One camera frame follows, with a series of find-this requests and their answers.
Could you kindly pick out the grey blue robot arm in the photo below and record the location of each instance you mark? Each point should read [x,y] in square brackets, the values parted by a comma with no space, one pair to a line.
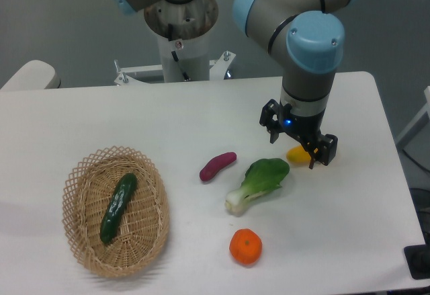
[302,36]

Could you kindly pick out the purple sweet potato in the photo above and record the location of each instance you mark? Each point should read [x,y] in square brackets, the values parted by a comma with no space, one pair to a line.
[216,164]

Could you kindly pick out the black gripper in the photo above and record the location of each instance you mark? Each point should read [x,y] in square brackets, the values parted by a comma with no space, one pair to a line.
[277,119]

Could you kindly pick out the woven wicker basket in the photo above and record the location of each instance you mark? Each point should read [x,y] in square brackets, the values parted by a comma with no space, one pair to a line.
[144,226]

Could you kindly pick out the green bok choy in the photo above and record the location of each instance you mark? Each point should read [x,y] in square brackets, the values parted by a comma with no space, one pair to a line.
[262,177]

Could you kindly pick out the green cucumber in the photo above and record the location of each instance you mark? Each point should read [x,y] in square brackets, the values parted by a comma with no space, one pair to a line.
[121,196]

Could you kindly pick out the yellow mango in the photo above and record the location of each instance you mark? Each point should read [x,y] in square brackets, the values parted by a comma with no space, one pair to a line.
[298,155]

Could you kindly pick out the black device at edge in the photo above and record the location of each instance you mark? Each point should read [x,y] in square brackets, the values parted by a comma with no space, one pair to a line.
[417,258]

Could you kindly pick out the white furniture leg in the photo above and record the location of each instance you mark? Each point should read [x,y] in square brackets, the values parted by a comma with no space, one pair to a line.
[418,122]

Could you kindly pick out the orange tangerine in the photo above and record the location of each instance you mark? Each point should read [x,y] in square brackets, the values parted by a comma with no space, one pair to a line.
[245,246]

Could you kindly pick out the white chair seat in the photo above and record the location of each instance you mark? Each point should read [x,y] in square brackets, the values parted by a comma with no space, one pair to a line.
[34,75]

